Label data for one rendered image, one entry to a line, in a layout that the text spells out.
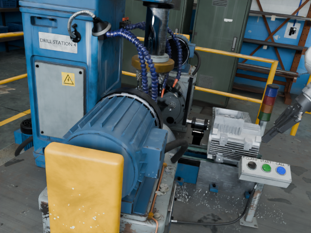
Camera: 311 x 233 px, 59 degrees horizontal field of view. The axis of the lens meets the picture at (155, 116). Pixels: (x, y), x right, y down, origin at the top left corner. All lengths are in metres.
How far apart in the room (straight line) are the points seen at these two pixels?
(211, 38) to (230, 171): 3.09
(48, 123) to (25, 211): 0.35
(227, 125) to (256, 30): 4.89
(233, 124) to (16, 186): 0.94
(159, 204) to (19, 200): 0.72
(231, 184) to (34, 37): 1.02
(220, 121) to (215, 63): 3.05
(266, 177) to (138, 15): 3.76
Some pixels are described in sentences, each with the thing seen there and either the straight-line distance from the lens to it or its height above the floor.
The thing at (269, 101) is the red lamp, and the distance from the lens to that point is 1.54.
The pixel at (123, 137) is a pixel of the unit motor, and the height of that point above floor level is 1.34.
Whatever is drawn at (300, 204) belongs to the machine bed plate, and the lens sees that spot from 1.44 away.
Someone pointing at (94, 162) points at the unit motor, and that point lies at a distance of 0.45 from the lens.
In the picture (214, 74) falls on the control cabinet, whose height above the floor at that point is 0.57.
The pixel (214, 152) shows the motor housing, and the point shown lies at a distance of 1.23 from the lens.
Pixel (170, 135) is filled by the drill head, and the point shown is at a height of 1.12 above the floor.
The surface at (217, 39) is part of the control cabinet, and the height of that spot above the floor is 1.06.
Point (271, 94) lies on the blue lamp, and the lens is 1.52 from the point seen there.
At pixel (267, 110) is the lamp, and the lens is 1.55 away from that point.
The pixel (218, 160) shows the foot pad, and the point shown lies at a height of 0.96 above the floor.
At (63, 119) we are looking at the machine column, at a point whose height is 1.08.
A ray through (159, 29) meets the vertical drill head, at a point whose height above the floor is 1.46.
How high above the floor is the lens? 1.59
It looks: 24 degrees down
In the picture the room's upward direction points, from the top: 6 degrees clockwise
